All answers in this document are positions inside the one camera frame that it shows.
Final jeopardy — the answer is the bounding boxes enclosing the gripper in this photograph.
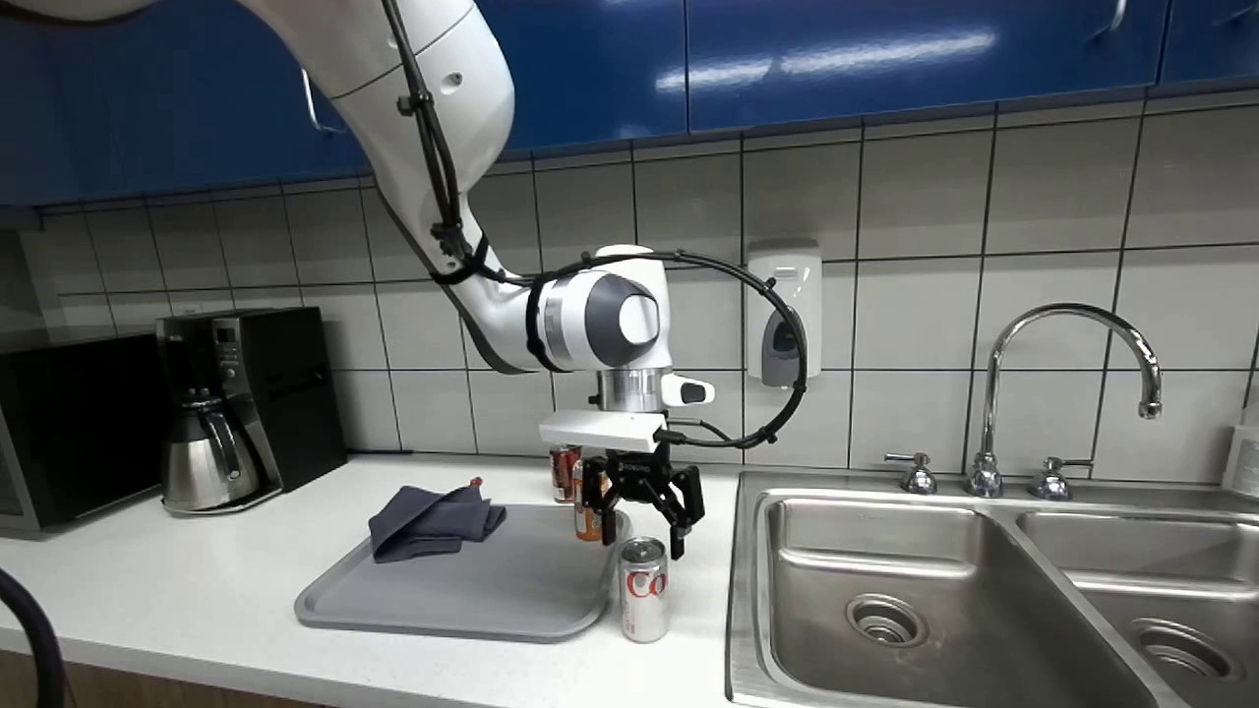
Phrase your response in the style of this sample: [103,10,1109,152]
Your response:
[580,444,707,561]

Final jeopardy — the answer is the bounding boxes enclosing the orange soda can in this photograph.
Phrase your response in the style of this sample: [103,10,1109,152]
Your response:
[573,460,631,544]

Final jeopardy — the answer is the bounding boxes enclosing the red soda can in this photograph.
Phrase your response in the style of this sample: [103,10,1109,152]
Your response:
[549,443,584,505]

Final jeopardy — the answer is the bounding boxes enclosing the silver soda can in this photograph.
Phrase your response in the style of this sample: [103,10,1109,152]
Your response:
[618,536,672,645]

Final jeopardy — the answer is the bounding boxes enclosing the grey plastic tray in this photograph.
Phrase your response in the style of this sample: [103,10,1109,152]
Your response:
[293,502,632,645]

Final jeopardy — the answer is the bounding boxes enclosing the dark grey folded cloth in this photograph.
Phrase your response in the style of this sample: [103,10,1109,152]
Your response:
[368,478,509,565]

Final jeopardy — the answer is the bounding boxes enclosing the chrome tap lever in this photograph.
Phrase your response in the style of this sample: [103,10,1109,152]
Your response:
[1027,455,1096,502]
[882,451,938,496]

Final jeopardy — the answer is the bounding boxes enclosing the steel double sink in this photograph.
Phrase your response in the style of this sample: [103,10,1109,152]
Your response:
[725,469,1259,708]

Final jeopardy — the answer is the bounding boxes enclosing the chrome gooseneck tap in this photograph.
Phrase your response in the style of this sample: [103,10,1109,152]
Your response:
[963,302,1165,499]

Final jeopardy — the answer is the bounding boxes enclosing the black coffee maker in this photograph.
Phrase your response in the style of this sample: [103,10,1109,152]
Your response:
[154,306,349,517]

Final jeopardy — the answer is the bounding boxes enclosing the blue cabinet door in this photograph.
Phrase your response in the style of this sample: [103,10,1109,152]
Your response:
[1159,0,1259,89]
[0,0,370,209]
[686,0,1172,135]
[470,0,689,155]

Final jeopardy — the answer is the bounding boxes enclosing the steel coffee carafe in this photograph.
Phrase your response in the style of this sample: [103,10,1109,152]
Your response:
[160,391,265,514]

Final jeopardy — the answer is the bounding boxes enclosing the black microwave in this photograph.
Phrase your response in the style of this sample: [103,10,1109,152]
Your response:
[0,331,170,538]

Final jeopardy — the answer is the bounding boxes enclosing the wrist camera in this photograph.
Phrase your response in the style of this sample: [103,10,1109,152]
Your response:
[538,409,669,454]

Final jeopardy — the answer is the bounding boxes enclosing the white wall soap dispenser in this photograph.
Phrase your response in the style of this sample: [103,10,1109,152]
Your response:
[744,238,824,389]

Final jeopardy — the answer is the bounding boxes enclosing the blue wall cabinets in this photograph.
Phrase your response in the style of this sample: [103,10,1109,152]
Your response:
[0,0,1259,209]

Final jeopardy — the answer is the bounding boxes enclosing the silver cabinet door handle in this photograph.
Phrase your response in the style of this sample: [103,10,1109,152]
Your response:
[299,67,347,136]

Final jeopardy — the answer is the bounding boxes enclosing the black cable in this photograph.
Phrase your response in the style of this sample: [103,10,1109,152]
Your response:
[0,567,69,708]

